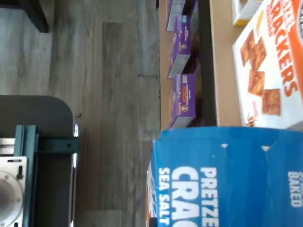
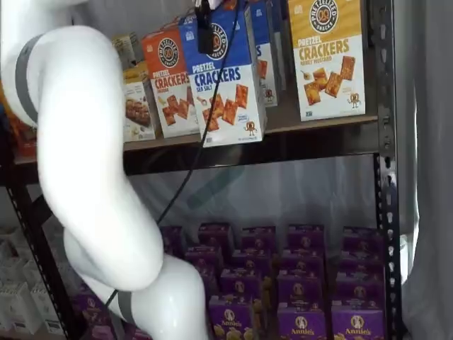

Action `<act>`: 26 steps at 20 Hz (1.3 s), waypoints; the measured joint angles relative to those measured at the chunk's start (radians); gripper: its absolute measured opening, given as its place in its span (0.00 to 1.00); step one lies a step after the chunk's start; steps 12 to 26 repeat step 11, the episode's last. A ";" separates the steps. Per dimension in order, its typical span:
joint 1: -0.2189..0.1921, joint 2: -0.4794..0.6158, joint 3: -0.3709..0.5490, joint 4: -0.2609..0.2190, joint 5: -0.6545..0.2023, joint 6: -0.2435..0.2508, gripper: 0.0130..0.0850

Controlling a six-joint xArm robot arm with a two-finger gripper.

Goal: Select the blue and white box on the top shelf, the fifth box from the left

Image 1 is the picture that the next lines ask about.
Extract blue pretzel crackers box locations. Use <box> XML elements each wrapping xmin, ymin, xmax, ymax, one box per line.
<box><xmin>146</xmin><ymin>126</ymin><xmax>303</xmax><ymax>227</ymax></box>

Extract orange pretzel crackers box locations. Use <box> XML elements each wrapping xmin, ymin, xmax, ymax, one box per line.
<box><xmin>232</xmin><ymin>0</ymin><xmax>303</xmax><ymax>130</ymax></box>

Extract Simple Mills almond bars box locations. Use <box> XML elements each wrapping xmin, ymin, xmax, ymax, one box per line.
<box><xmin>232</xmin><ymin>0</ymin><xmax>264</xmax><ymax>26</ymax></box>

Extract dark gray cart plate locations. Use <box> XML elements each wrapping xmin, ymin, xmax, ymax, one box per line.
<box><xmin>0</xmin><ymin>95</ymin><xmax>80</xmax><ymax>227</ymax></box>

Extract white mounting plate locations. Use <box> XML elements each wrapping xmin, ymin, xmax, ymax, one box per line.
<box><xmin>0</xmin><ymin>156</ymin><xmax>28</xmax><ymax>227</ymax></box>

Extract dark furniture panel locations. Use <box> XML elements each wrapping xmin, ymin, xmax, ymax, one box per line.
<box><xmin>21</xmin><ymin>0</ymin><xmax>50</xmax><ymax>34</ymax></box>

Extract teal metal mounting frame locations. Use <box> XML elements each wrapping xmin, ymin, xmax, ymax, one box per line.
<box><xmin>14</xmin><ymin>124</ymin><xmax>80</xmax><ymax>227</ymax></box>

